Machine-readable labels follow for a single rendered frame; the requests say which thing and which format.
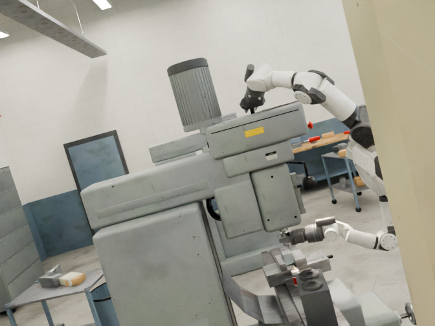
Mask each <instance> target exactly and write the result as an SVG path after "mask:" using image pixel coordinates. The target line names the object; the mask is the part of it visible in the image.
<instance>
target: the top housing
mask: <svg viewBox="0 0 435 326"><path fill-rule="evenodd" d="M308 131H309V130H308V127H307V122H306V118H305V114H304V110H303V107H302V104H301V103H300V102H296V103H291V104H289V105H285V106H281V107H277V108H274V109H270V110H268V111H263V112H262V111H259V112H256V113H254V114H248V115H245V116H241V117H237V118H233V119H230V120H226V121H224V122H222V123H220V124H216V125H211V126H209V127H206V128H205V133H206V138H207V140H208V145H209V148H210V152H211V155H212V158H213V159H215V160H218V159H221V158H225V157H229V156H232V155H236V154H239V153H243V152H246V151H250V150H253V149H258V148H261V147H265V146H269V145H272V144H276V143H279V142H283V141H286V140H290V139H293V138H297V137H300V136H304V135H307V134H308Z"/></svg>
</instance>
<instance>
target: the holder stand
mask: <svg viewBox="0 0 435 326"><path fill-rule="evenodd" d="M295 277H296V282H297V285H298V290H299V293H300V298H301V301H302V306H303V308H304V313H305V316H306V320H307V325H308V326H339V324H338V321H337V317H336V313H335V309H334V306H333V301H332V298H331V293H330V290H329V287H328V284H327V283H326V280H325V278H324V275H323V273H322V270H321V269H316V270H315V269H309V270H305V271H303V272H301V273H299V274H295Z"/></svg>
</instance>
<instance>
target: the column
mask: <svg viewBox="0 0 435 326"><path fill-rule="evenodd" d="M93 243H94V246H95V249H96V253H97V256H98V259H99V262H100V265H101V267H102V272H103V274H104V277H105V280H106V283H107V287H108V290H109V293H110V296H111V299H112V302H113V306H114V308H115V312H116V314H117V318H118V321H119V324H120V326H238V323H237V320H236V316H235V313H234V309H233V306H232V302H231V299H230V298H229V297H228V296H227V295H226V294H225V293H224V286H223V277H222V267H221V263H220V260H219V256H218V252H217V250H216V246H215V242H214V238H213V236H212V232H211V229H210V225H209V222H208V218H207V215H206V211H205V207H204V204H203V200H201V201H197V202H193V203H190V204H185V205H182V206H178V207H175V208H171V209H169V210H164V211H161V212H157V213H153V214H150V215H146V216H143V217H139V218H136V219H132V220H128V221H124V222H122V223H117V224H113V225H111V226H106V227H103V228H101V229H99V231H97V233H96V234H95V235H94V236H93Z"/></svg>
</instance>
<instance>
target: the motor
mask: <svg viewBox="0 0 435 326"><path fill-rule="evenodd" d="M167 73H168V77H169V79H170V83H171V86H172V91H173V95H174V97H175V101H176V104H177V108H178V111H179V115H180V118H181V122H182V125H183V126H184V127H183V129H184V132H185V133H187V132H190V131H195V130H198V129H202V128H205V127H209V126H211V125H216V124H220V123H222V122H223V117H221V116H222V115H221V111H220V108H219V104H218V99H217V96H216V92H215V89H214V84H213V82H212V77H211V75H210V70H209V68H208V63H207V60H206V59H205V58H195V59H192V60H187V61H183V62H180V63H176V64H175V65H172V66H170V67H168V69H167Z"/></svg>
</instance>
